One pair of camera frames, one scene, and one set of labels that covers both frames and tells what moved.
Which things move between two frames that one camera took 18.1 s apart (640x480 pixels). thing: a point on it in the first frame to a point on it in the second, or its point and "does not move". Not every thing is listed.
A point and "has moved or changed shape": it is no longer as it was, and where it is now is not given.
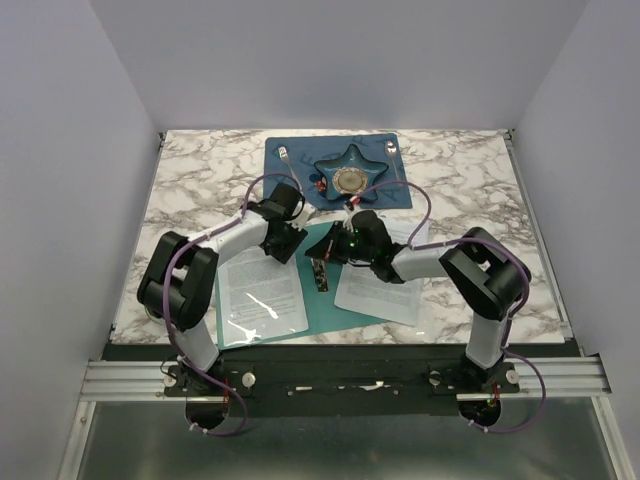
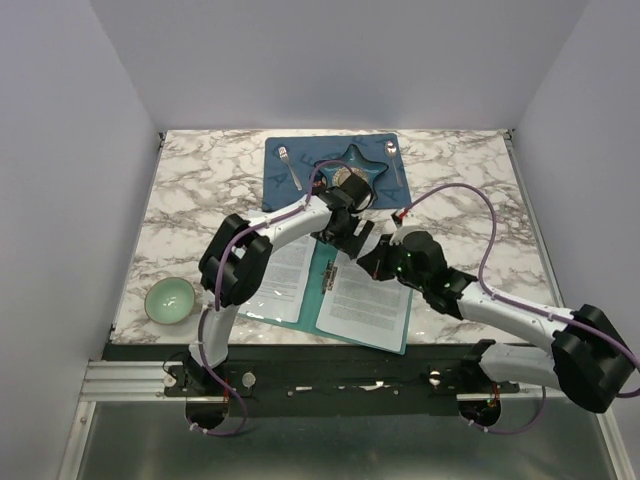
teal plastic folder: [323, 315] has moved or changed shape
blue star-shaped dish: [350, 175] does not move
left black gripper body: [284, 248] to [334, 236]
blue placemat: [296, 157] does not move
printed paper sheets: [362, 289] has moved or changed shape
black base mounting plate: [356, 380] does not move
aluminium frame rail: [541, 379] does not move
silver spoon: [391, 151] does not move
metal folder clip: [321, 274] has moved or changed shape
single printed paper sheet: [260, 296] has moved or changed shape
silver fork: [284, 156] does not move
